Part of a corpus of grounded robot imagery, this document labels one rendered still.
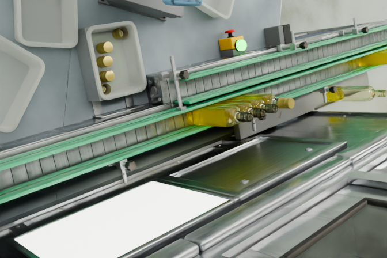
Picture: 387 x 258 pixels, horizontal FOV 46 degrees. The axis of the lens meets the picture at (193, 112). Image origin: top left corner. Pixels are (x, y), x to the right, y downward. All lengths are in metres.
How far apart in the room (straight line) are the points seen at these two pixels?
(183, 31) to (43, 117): 0.61
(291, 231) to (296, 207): 0.08
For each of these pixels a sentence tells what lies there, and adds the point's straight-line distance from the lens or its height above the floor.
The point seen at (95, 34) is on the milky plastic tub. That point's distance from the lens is 1.46.
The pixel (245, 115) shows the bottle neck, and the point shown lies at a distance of 1.32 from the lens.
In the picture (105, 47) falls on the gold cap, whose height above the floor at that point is 0.81.
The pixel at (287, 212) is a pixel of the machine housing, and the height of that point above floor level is 1.43.
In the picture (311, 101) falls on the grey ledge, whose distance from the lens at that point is 2.02.
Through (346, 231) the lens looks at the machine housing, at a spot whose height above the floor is 1.56.
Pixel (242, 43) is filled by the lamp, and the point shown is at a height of 0.85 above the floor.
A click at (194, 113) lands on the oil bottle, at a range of 1.46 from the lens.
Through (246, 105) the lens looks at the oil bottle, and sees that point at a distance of 1.41.
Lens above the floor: 2.04
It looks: 50 degrees down
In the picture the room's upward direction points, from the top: 92 degrees clockwise
